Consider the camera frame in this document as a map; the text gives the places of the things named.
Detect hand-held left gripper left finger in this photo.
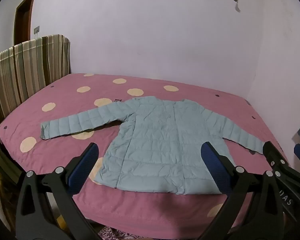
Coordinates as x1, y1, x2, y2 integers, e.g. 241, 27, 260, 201
15, 142, 100, 240

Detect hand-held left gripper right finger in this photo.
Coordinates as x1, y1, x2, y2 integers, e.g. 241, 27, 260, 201
201, 142, 285, 240

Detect light blue puffer jacket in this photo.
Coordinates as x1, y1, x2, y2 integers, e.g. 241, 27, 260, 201
40, 96, 265, 195

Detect yellow object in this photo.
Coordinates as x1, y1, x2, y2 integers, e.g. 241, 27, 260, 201
57, 215, 67, 230

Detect bed with pink dotted sheet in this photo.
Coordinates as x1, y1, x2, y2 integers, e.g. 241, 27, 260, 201
0, 73, 290, 239

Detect striped headboard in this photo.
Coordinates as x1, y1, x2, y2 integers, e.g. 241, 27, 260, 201
0, 34, 71, 180

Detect brown wooden door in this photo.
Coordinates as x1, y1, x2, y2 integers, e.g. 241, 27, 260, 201
14, 0, 37, 46

